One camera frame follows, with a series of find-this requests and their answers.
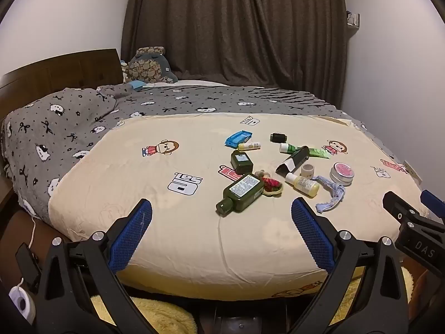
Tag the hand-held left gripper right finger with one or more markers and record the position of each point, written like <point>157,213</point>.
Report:
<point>313,236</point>

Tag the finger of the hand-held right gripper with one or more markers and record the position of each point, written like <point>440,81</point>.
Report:
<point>399,210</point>
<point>434,203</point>

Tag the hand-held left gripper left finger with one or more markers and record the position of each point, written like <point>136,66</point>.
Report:
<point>134,236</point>

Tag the green tube with white cap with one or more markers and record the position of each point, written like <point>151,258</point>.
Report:
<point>318,152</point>

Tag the yellow white lip balm tube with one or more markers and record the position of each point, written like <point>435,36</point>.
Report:
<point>248,146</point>

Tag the blue white cloth strip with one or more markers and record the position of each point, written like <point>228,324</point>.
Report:
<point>333,198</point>

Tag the cream cartoon printed blanket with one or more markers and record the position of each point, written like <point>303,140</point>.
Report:
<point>139,188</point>

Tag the small yellow lotion bottle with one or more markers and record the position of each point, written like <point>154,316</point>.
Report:
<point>302,183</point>

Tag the small white jar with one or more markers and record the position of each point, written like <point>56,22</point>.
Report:
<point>307,170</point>

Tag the round pink lid tin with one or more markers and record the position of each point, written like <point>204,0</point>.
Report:
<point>342,172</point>

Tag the black and white carton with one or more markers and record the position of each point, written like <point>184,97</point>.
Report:
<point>293,161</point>

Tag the small brown item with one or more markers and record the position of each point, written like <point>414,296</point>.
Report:
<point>260,174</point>

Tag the yellow fluffy rug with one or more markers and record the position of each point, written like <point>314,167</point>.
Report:
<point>163,316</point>

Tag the large dark green bottle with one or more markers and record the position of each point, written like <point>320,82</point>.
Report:
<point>241,189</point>

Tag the small dark green bottle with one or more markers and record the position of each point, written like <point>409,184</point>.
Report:
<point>241,161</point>

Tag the small black box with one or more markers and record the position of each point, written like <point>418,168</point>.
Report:
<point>278,137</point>

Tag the black charger device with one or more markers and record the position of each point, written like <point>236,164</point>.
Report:
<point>27,268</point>

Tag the blue snack packet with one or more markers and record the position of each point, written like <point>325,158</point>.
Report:
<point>238,138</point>

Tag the white round device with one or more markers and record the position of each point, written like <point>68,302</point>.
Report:
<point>22,302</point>

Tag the grey printed blanket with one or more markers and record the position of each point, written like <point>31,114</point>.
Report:
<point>52,135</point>

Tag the small blue cloth item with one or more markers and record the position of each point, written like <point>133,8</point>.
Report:
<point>135,85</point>

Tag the white pillow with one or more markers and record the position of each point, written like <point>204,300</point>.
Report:
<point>187,83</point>

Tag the patterned plush toy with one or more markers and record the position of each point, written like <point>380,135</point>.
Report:
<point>146,64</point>

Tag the wooden headboard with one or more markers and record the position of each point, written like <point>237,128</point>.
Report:
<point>69,69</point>

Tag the dark brown curtain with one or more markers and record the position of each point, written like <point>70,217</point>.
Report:
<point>236,24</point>

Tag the wall shelf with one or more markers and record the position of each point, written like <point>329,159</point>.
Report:
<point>353,19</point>

